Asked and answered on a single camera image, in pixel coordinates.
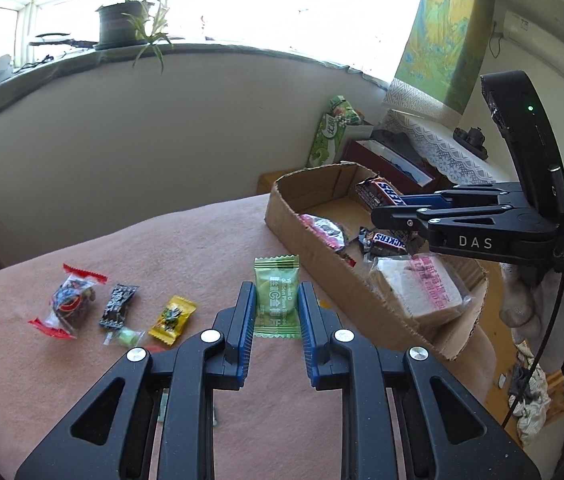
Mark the dark figurine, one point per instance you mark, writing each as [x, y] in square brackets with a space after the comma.
[471, 138]

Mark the white lace cloth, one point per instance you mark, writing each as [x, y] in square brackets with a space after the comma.
[441, 146]

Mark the red wrapped snack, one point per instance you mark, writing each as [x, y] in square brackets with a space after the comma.
[324, 230]

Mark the green printed carton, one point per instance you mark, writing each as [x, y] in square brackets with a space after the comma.
[329, 145]

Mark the black snack packet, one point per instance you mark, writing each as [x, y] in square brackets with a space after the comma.
[119, 305]

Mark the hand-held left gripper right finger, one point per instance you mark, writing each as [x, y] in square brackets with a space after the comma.
[308, 330]

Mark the dark red box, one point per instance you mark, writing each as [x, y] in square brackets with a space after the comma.
[361, 156]

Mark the potted spider plant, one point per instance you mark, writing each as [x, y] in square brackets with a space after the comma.
[122, 25]

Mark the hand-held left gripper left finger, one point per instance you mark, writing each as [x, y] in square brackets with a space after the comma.
[244, 330]

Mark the dark windowsill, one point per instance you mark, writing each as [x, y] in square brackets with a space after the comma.
[62, 69]

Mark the pink blanket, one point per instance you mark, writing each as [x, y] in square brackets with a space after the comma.
[162, 250]

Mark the clear red-edged candy packet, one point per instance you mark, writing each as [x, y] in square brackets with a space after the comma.
[69, 302]

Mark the yellow snack packet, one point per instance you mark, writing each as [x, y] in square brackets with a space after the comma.
[172, 317]

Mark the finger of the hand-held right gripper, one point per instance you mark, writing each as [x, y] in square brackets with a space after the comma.
[481, 194]
[396, 216]

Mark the cardboard box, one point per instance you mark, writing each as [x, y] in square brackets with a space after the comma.
[386, 310]

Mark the clear bread packet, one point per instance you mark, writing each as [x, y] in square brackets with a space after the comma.
[411, 290]

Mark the white air conditioner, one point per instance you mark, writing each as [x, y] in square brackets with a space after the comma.
[546, 45]

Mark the small green candy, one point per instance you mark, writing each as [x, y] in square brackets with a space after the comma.
[126, 337]

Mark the wall scroll painting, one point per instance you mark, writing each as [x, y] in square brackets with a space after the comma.
[441, 35]

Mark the person's right hand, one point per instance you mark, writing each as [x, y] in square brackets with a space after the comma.
[526, 305]

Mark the brown chocolate bar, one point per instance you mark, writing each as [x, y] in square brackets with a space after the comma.
[386, 242]
[379, 192]

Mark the green snack packet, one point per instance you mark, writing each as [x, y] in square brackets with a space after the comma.
[277, 290]

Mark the green snack bag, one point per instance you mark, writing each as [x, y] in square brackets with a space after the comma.
[345, 110]

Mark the crumpled cloth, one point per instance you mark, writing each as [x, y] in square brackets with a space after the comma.
[531, 410]

